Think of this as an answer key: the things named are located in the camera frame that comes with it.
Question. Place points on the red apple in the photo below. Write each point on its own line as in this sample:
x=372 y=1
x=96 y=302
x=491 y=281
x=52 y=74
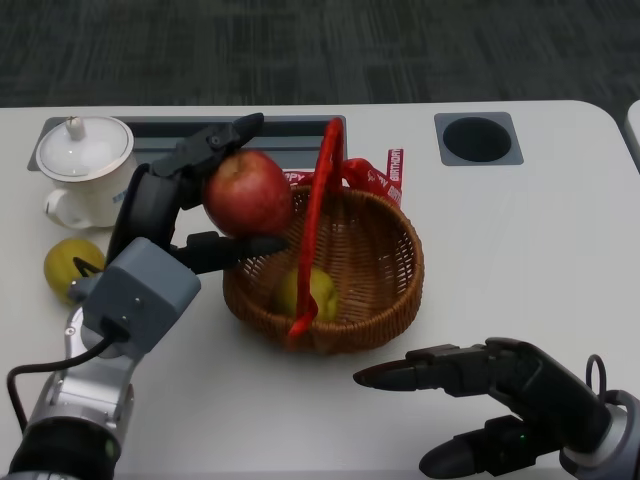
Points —
x=250 y=195

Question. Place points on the red happy birthday ribbon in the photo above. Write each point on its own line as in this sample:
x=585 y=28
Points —
x=367 y=175

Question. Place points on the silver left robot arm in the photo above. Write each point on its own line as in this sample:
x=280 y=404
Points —
x=75 y=400

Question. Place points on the grey table grommet round hole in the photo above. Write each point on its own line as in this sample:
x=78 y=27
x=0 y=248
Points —
x=477 y=140

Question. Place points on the white mug lid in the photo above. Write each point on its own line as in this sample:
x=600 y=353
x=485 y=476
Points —
x=85 y=150

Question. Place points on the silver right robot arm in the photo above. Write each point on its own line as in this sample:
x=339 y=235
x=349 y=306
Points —
x=625 y=435

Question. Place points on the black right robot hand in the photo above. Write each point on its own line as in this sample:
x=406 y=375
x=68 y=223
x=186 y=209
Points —
x=545 y=390

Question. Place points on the green pear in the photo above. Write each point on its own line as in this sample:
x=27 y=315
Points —
x=322 y=295
x=57 y=265

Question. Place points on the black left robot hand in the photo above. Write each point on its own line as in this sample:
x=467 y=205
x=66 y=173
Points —
x=150 y=200

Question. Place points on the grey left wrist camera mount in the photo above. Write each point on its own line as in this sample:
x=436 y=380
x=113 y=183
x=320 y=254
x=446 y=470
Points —
x=145 y=290

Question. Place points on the white ceramic mug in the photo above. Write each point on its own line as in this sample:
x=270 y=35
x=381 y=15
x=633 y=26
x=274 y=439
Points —
x=95 y=200

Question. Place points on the white neighbouring table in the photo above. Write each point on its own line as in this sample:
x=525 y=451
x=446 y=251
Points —
x=634 y=130

